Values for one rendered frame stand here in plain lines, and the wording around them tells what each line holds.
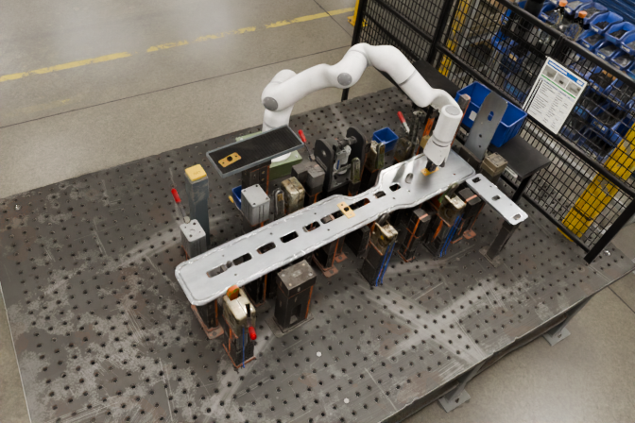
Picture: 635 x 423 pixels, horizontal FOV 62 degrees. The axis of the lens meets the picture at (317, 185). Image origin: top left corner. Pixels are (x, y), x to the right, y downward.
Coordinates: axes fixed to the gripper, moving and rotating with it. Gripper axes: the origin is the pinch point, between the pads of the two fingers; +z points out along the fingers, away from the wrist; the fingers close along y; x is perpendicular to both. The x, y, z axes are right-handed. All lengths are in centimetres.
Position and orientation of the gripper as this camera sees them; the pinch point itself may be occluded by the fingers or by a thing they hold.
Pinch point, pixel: (431, 165)
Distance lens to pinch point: 237.5
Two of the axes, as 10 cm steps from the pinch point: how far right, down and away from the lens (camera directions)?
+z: -1.1, 6.7, 7.3
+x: 8.2, -3.5, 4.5
